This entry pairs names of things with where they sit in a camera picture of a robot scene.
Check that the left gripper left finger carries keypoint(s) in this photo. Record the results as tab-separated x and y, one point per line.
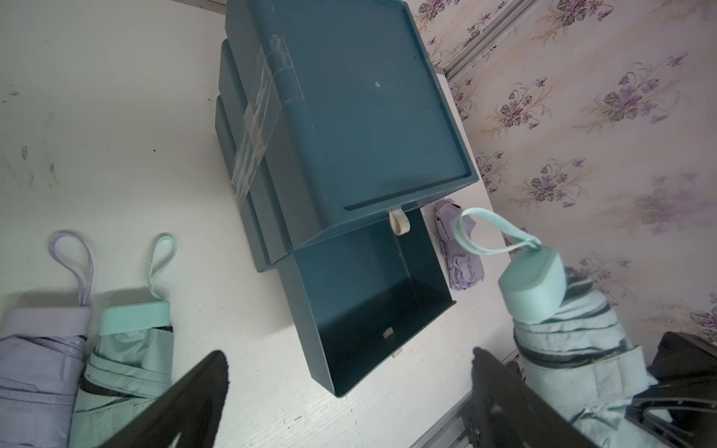
187	415

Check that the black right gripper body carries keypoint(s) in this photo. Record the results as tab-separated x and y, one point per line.
680	409

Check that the green umbrella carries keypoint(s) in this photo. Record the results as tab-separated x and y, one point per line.
131	363
577	355

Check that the clear adhesive tape strip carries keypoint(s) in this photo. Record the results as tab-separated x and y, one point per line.
261	113

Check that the purple folded umbrella left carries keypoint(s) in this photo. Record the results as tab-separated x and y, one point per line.
42	351

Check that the teal drawer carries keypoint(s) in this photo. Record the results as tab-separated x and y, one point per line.
359	297

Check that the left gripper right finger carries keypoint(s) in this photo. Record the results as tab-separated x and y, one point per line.
504	412

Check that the teal drawer cabinet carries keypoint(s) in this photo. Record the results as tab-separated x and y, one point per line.
365	129

